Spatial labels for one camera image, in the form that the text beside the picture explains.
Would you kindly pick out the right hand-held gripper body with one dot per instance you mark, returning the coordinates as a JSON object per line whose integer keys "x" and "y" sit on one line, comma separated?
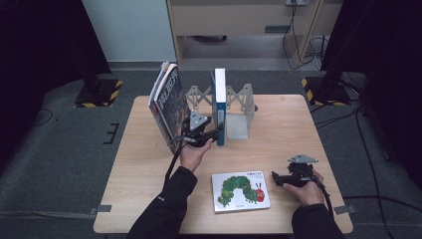
{"x": 302, "y": 172}

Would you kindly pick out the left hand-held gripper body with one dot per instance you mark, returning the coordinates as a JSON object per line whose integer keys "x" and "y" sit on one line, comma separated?
{"x": 199, "y": 122}

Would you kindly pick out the metal expandable book rack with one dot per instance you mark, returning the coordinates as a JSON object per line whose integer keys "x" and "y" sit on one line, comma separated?
{"x": 237, "y": 127}

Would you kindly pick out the dark cover book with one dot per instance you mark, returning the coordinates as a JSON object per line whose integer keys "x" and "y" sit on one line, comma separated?
{"x": 170, "y": 103}

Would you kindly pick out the blue cover book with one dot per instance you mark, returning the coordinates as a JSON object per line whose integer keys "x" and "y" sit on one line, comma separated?
{"x": 220, "y": 86}

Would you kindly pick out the white picture book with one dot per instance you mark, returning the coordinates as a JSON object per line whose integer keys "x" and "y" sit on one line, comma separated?
{"x": 240, "y": 192}

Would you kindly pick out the thin colourful book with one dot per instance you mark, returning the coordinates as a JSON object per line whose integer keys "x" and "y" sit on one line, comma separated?
{"x": 154, "y": 99}

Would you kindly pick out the person's right hand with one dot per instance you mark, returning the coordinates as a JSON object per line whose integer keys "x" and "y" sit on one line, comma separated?
{"x": 308, "y": 192}

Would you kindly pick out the person's left hand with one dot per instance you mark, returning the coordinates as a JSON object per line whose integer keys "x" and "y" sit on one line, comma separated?
{"x": 192, "y": 157}

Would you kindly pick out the grey tape strip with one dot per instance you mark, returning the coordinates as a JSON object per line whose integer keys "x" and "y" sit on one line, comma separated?
{"x": 101, "y": 209}
{"x": 345, "y": 209}

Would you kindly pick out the striped stand base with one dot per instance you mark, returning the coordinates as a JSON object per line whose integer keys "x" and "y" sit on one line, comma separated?
{"x": 326, "y": 93}
{"x": 99, "y": 94}

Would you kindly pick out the black floor tape mark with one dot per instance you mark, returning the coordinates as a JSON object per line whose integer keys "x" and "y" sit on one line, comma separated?
{"x": 112, "y": 133}

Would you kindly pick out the white cabinet panel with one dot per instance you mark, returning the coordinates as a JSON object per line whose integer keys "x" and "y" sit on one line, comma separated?
{"x": 129, "y": 30}

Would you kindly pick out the black curtain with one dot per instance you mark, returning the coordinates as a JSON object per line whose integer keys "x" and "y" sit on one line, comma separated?
{"x": 40, "y": 49}
{"x": 388, "y": 49}

